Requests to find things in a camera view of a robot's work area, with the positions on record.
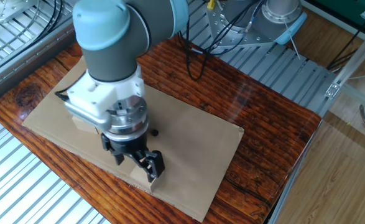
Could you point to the small black round dot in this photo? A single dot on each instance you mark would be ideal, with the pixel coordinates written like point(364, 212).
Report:
point(154, 132)

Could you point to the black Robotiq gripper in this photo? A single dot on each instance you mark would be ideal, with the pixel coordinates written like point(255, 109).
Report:
point(126, 146)

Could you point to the yellow connector plug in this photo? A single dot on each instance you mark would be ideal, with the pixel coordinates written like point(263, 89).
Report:
point(211, 3)

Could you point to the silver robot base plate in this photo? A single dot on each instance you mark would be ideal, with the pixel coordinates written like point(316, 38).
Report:
point(229, 34)

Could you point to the silver mounting plate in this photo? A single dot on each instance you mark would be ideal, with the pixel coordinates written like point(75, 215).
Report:
point(8, 7)

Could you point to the aluminium frame post with bracket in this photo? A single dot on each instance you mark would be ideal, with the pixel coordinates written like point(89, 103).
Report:
point(356, 53)

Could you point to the light wooden cube block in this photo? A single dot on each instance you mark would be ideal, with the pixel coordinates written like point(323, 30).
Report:
point(82, 126)
point(138, 177)

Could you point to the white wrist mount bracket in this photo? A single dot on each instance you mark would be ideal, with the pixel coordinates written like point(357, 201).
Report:
point(98, 96)

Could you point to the brown cardboard sheet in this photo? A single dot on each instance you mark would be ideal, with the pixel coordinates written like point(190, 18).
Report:
point(201, 149)

